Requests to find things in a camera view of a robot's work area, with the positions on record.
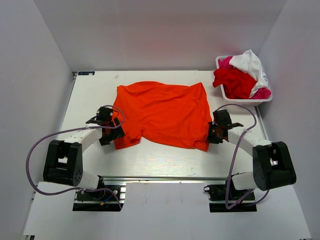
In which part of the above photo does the orange t-shirt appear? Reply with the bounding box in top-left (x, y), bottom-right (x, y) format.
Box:
top-left (113, 81), bottom-right (212, 152)

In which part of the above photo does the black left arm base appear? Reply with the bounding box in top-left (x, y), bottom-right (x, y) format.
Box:
top-left (72, 177), bottom-right (126, 212)

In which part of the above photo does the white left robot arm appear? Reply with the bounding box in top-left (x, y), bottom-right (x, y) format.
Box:
top-left (43, 105), bottom-right (125, 200)

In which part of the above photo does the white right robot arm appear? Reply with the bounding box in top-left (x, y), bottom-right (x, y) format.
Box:
top-left (207, 109), bottom-right (297, 200)

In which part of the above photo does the white plastic basket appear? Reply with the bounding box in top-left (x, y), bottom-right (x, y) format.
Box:
top-left (215, 55), bottom-right (273, 107)

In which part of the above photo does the red t-shirt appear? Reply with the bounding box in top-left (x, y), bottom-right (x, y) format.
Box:
top-left (212, 68), bottom-right (257, 99)

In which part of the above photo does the blue table label sticker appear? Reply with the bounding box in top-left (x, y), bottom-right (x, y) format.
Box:
top-left (77, 71), bottom-right (95, 76)

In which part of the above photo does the pink t-shirt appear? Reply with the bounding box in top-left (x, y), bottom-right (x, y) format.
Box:
top-left (217, 56), bottom-right (272, 100)

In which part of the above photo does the white t-shirt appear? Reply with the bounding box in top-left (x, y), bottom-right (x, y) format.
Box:
top-left (229, 49), bottom-right (271, 100)

